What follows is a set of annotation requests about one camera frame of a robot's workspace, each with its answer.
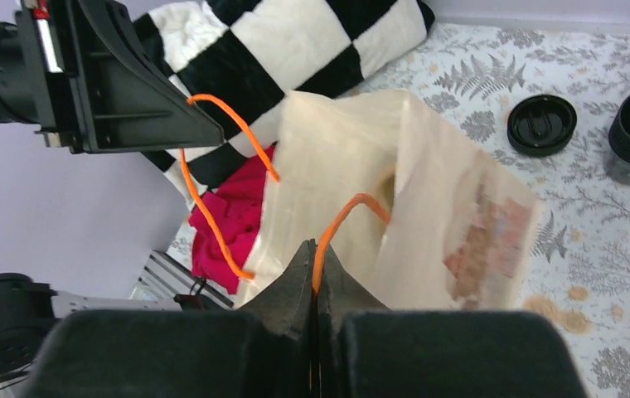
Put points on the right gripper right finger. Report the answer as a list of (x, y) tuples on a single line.
[(369, 350)]

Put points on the peach paper bag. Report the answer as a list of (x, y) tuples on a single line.
[(417, 213)]

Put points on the floral tablecloth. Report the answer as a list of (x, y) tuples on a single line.
[(578, 271)]

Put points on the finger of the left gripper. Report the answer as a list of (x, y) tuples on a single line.
[(123, 102)]

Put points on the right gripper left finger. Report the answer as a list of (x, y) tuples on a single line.
[(259, 350)]

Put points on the stack of black lids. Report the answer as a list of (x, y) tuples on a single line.
[(541, 125)]

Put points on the red cloth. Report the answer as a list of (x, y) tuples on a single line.
[(236, 205)]

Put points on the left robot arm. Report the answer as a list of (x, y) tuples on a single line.
[(16, 105)]

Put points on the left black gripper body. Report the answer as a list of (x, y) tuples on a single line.
[(50, 48)]

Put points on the black white checkered blanket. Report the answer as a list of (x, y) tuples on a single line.
[(246, 56)]

